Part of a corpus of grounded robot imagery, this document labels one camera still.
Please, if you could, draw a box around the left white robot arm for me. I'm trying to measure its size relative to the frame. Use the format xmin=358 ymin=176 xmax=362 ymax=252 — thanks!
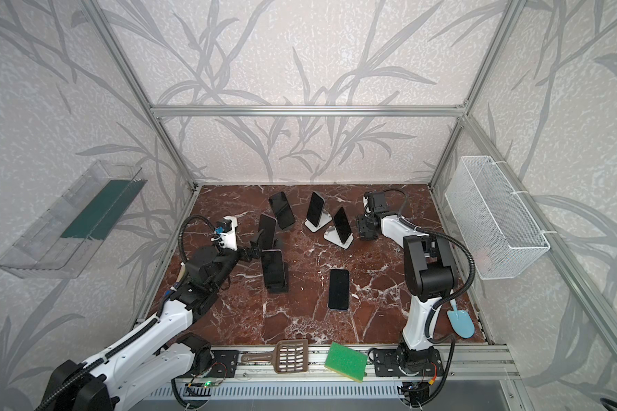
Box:
xmin=38 ymin=216 xmax=274 ymax=410

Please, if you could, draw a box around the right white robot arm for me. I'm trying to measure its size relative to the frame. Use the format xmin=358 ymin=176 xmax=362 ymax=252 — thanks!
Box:
xmin=356 ymin=190 xmax=476 ymax=376

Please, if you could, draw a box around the white phone stand back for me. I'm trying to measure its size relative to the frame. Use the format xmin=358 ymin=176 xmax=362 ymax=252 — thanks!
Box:
xmin=304 ymin=211 xmax=332 ymax=233

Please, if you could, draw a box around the black phone on white stand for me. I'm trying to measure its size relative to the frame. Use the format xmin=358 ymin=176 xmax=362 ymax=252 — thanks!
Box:
xmin=306 ymin=192 xmax=325 ymax=224

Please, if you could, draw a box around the brown slotted scoop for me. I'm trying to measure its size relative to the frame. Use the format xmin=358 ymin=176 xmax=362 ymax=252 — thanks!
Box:
xmin=241 ymin=339 xmax=309 ymax=374

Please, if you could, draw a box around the aluminium back crossbar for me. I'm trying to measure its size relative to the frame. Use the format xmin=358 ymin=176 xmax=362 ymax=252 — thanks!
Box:
xmin=151 ymin=105 xmax=464 ymax=117

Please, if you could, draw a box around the pink object in basket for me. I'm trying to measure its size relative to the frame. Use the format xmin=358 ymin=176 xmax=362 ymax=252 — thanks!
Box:
xmin=474 ymin=248 xmax=495 ymax=272

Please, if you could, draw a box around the light blue plastic shovel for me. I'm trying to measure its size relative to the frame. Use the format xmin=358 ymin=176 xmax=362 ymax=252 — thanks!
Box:
xmin=447 ymin=299 xmax=476 ymax=339

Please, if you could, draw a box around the green yellow sponge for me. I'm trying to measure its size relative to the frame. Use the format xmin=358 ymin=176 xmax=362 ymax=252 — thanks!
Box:
xmin=324 ymin=342 xmax=368 ymax=383

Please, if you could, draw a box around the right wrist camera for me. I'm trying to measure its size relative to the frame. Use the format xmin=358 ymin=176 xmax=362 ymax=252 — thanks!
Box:
xmin=363 ymin=191 xmax=390 ymax=217

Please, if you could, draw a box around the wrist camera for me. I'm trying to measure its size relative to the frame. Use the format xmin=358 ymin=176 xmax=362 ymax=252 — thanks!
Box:
xmin=363 ymin=191 xmax=390 ymax=217
xmin=214 ymin=216 xmax=238 ymax=251

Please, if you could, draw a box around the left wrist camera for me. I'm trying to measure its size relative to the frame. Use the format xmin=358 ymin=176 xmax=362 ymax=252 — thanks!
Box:
xmin=214 ymin=216 xmax=238 ymax=251

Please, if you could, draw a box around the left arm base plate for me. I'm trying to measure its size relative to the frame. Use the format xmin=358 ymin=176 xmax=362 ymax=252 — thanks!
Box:
xmin=203 ymin=349 xmax=240 ymax=379

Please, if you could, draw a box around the white wire basket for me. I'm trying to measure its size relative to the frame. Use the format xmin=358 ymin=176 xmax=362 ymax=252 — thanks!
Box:
xmin=445 ymin=156 xmax=550 ymax=280

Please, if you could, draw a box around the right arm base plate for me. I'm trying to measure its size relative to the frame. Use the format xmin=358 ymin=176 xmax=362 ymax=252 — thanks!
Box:
xmin=368 ymin=347 xmax=444 ymax=378

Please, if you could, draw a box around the aluminium front rail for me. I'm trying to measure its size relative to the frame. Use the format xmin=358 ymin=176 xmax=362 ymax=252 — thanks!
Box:
xmin=192 ymin=344 xmax=520 ymax=386

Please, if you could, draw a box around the clear plastic wall tray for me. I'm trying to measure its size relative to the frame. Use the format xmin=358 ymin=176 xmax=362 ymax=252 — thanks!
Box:
xmin=0 ymin=160 xmax=147 ymax=279

